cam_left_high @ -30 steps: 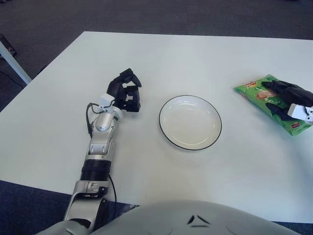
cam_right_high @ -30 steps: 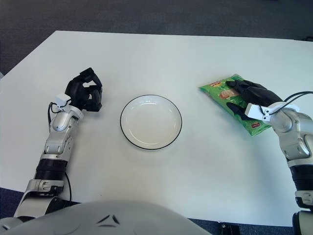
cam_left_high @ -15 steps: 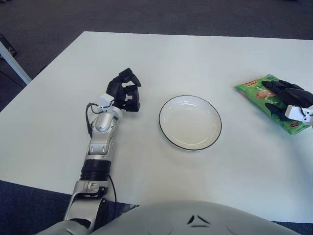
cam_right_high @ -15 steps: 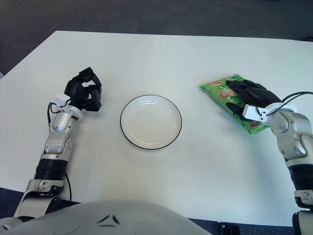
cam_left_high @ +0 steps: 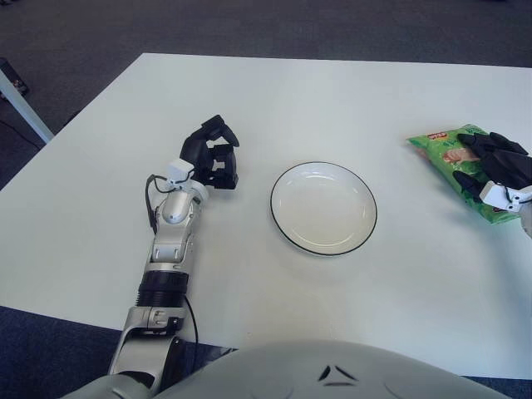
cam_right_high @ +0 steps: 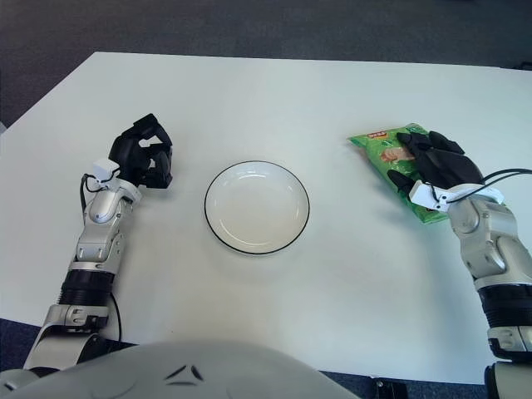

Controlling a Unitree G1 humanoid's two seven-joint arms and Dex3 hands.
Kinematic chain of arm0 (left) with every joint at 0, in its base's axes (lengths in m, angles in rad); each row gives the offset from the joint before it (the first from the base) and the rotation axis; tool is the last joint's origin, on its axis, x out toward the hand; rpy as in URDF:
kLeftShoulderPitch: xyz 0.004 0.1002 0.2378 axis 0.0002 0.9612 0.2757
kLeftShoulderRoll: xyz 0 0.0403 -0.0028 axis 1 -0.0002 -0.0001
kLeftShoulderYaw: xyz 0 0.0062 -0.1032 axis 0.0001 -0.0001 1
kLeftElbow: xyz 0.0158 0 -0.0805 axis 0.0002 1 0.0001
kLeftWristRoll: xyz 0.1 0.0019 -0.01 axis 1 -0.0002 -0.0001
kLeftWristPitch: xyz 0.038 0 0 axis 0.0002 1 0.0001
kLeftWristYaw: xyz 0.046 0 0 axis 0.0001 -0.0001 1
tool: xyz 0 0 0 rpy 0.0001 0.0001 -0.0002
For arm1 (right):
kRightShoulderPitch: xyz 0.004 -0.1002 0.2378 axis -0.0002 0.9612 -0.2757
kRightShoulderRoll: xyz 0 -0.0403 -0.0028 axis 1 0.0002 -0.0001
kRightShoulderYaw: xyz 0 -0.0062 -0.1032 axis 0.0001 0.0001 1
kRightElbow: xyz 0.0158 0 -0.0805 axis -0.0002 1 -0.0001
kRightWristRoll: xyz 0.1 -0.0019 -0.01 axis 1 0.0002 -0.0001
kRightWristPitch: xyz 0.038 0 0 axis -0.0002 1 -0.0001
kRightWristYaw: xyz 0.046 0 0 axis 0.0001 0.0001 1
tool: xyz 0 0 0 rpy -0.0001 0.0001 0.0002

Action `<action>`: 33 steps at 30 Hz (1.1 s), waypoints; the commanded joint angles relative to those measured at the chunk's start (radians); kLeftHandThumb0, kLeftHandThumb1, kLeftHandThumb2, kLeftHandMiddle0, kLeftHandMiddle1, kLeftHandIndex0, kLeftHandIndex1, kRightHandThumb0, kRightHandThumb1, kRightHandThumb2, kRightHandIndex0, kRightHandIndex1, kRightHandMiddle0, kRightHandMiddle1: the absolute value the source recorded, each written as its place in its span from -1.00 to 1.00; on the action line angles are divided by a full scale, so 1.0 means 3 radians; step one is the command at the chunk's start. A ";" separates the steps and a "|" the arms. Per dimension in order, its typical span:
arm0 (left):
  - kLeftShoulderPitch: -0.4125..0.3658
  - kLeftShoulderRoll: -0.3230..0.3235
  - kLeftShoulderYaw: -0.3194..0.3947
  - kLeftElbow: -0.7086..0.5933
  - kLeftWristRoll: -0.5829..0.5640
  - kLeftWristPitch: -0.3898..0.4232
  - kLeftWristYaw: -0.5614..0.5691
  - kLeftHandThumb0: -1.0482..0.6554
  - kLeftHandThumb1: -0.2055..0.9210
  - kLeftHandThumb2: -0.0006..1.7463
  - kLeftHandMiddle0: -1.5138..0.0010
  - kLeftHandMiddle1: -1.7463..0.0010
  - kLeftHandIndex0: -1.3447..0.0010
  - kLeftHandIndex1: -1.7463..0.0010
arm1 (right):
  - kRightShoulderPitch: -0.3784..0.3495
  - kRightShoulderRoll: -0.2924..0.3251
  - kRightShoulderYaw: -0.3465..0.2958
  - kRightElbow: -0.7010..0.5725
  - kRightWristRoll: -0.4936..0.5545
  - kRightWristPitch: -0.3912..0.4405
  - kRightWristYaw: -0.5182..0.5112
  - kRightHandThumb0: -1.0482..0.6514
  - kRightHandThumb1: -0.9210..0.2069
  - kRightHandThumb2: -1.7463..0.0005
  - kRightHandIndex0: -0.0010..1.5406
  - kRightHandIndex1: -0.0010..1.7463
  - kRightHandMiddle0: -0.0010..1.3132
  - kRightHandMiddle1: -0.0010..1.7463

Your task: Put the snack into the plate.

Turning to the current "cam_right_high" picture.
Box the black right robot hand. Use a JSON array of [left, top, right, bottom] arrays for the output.
[[386, 131, 485, 193]]

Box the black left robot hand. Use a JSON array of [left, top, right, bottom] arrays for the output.
[[108, 112, 175, 190]]

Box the green snack bag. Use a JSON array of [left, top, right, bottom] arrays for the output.
[[347, 122, 452, 224]]

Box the white plate with black rim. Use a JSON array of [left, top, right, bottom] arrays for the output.
[[204, 160, 311, 257]]

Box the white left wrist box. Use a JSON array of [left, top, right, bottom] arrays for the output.
[[91, 159, 120, 184]]

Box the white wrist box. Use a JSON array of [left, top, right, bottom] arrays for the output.
[[407, 180, 452, 209], [91, 159, 120, 184]]

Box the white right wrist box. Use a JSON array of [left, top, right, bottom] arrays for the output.
[[407, 180, 452, 209]]

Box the grey robot torso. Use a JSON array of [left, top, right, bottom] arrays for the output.
[[0, 340, 362, 399]]

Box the black base under table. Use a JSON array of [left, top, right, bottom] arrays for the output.
[[372, 377, 411, 399]]

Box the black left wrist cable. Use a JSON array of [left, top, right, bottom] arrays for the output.
[[80, 173, 105, 217]]

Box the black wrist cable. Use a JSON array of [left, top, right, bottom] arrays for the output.
[[431, 168, 532, 204], [80, 173, 105, 217]]

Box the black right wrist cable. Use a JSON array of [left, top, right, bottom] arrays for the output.
[[431, 168, 532, 204]]

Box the black left elbow cable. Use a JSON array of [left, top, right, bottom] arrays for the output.
[[108, 293, 122, 342]]

